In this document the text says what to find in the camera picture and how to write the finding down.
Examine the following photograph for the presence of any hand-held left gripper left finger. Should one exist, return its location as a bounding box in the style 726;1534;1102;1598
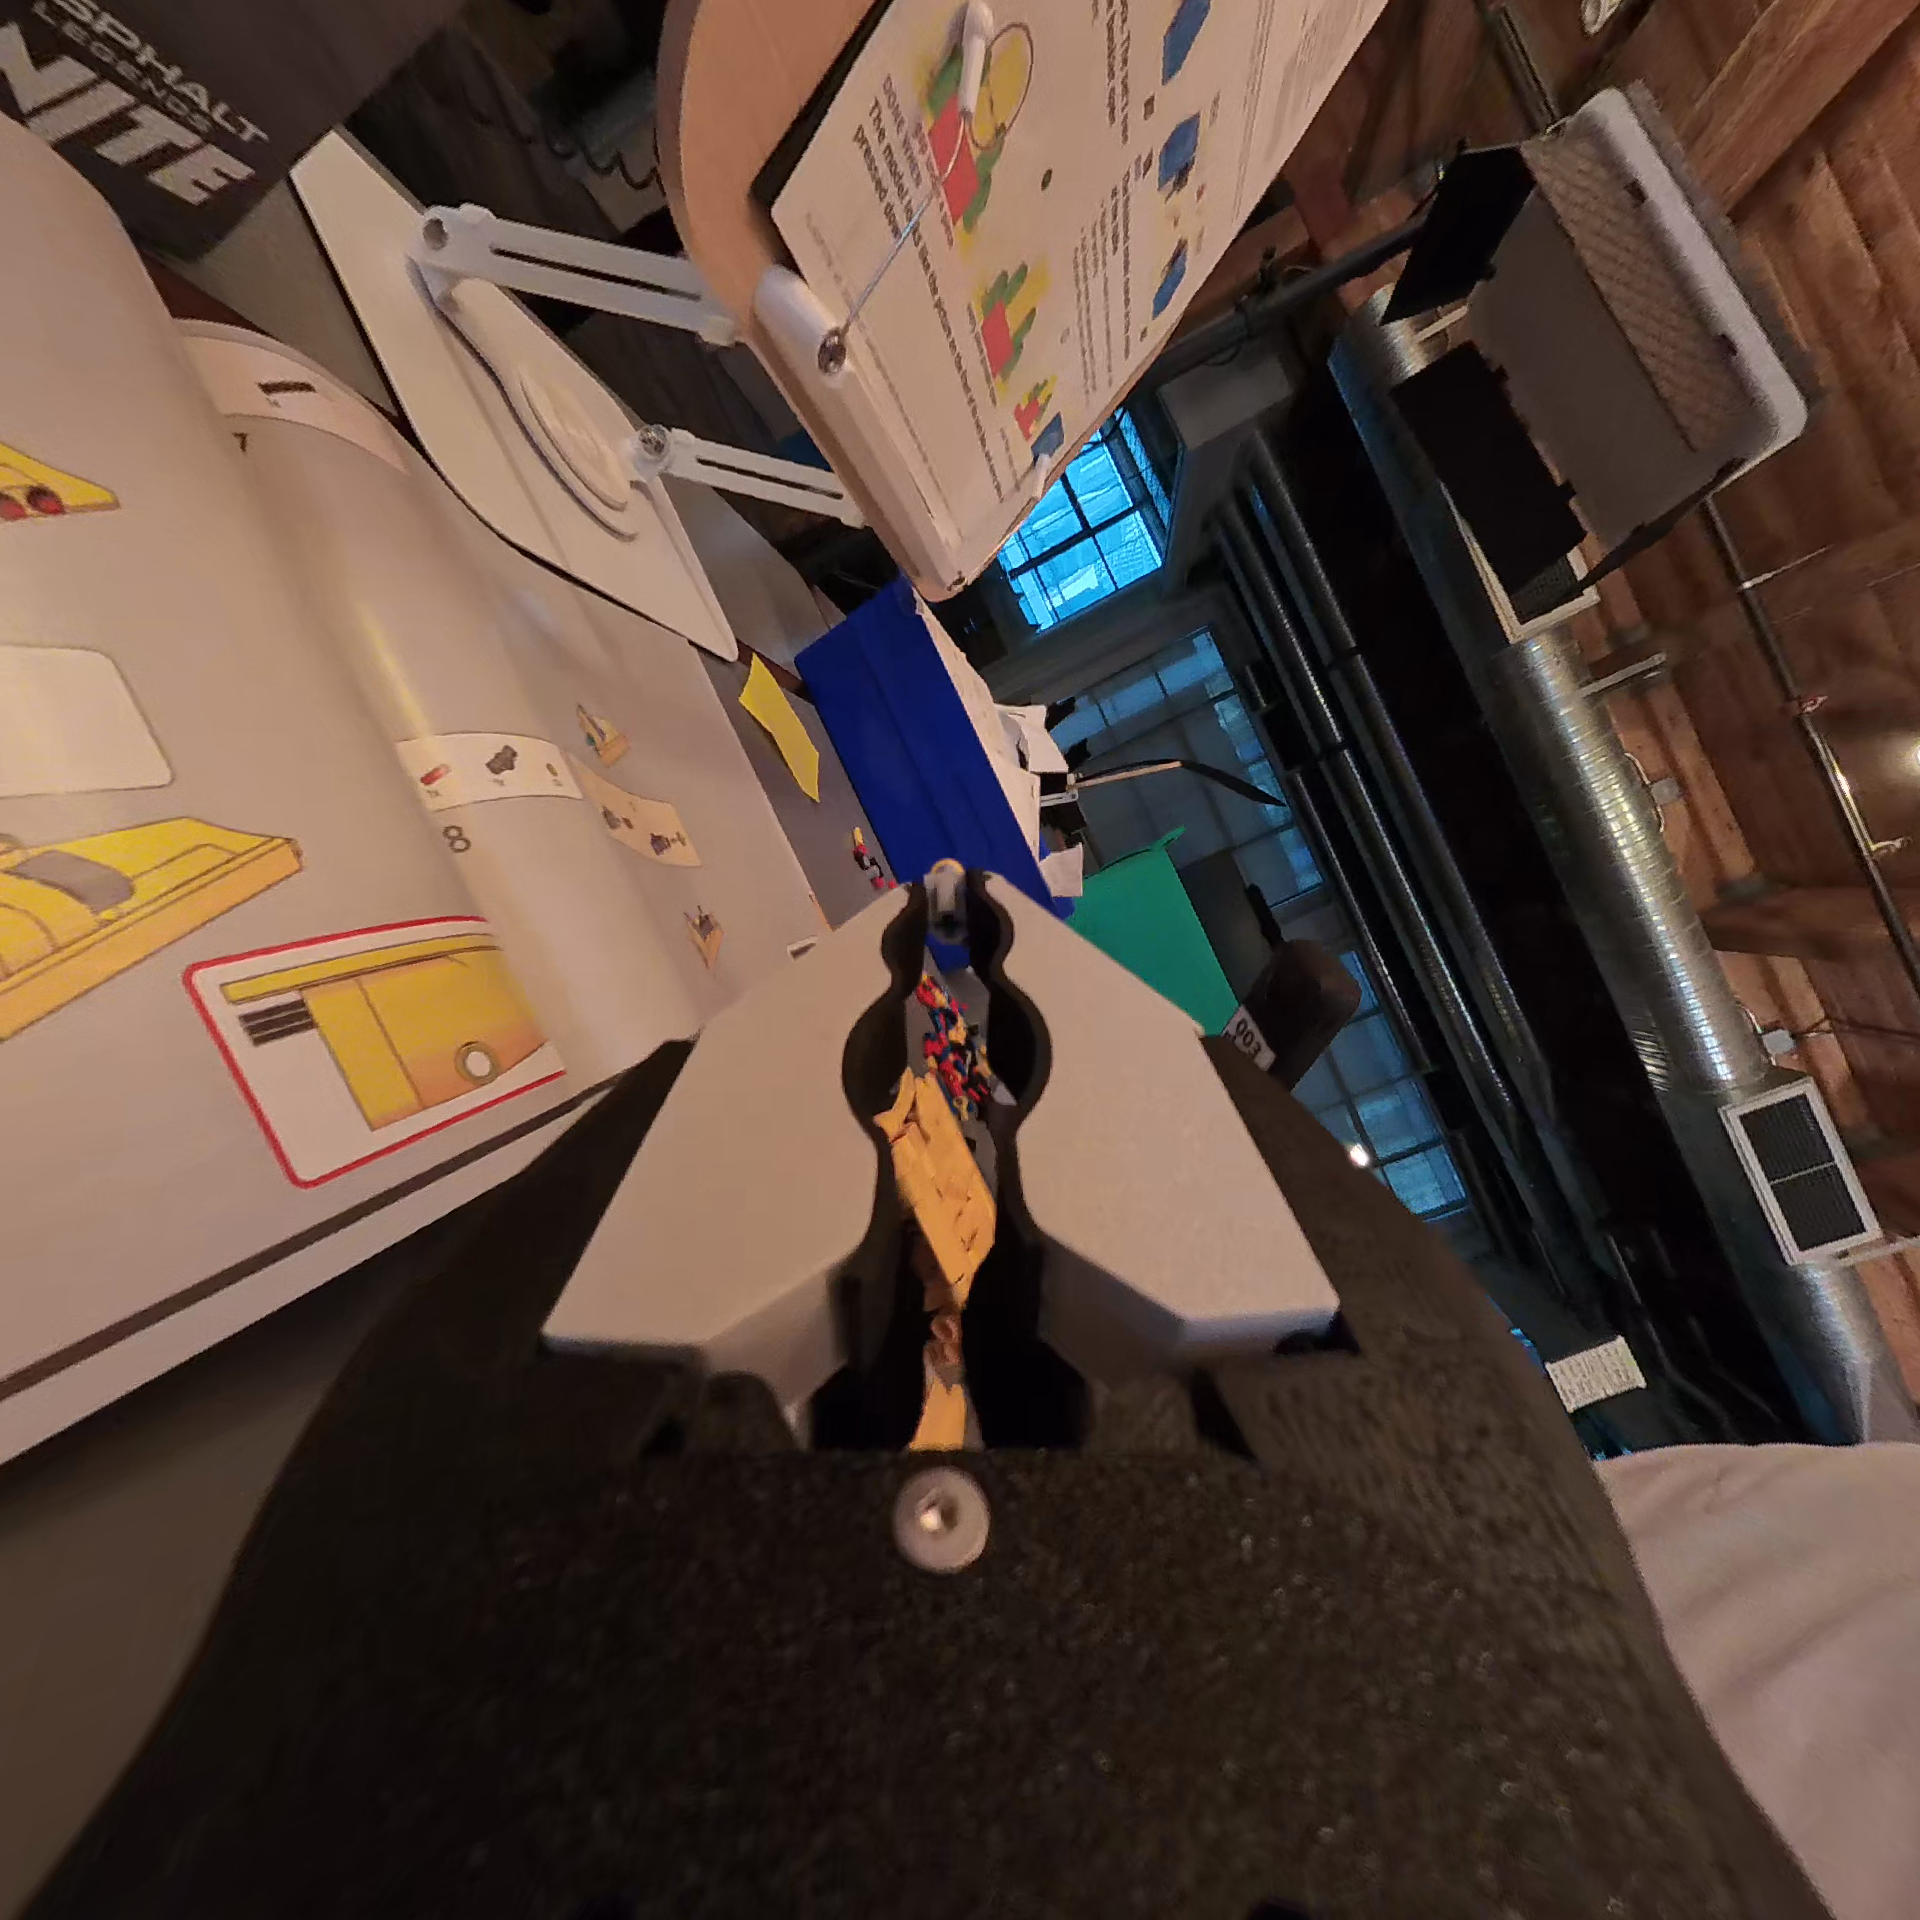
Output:
539;883;918;1451

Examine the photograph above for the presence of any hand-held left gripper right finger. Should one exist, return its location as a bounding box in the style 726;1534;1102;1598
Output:
957;874;1346;1451

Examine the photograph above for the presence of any yellow brick car model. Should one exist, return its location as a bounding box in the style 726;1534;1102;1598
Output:
865;1071;1004;1451

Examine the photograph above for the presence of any pile of small connector pins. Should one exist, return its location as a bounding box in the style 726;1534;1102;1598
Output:
906;966;996;1114

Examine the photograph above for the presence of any grey desk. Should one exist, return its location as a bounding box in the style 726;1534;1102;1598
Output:
0;129;1080;1516

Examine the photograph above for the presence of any green plastic box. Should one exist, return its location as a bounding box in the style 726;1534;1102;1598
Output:
1071;833;1245;1039

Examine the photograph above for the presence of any crumpled white paper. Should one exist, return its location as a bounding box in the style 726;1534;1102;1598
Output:
989;695;1080;842

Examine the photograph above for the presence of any yellow paper piece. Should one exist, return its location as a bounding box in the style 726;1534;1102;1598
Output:
738;657;824;799

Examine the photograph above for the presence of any blue plastic bin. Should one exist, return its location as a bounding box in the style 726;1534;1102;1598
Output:
794;575;1074;963

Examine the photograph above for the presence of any white vent unit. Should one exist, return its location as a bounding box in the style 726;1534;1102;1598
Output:
1718;1071;1891;1274

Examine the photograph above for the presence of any white ceiling device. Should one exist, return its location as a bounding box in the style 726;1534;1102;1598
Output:
1382;82;1809;632

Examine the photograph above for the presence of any open instruction booklet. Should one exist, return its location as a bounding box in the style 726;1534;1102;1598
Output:
0;108;824;1462

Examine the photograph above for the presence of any person's white shirt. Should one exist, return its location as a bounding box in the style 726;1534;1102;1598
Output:
1598;1439;1920;1920

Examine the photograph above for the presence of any printed instruction sheet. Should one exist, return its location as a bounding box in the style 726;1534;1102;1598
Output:
768;0;1386;523

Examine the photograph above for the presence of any wooden document stand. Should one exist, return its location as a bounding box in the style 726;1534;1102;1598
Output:
287;0;1396;658

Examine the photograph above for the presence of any toy car set box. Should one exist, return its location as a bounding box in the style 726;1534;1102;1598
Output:
0;0;469;262

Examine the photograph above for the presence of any silver air duct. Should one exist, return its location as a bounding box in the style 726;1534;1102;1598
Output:
1479;622;1920;1451

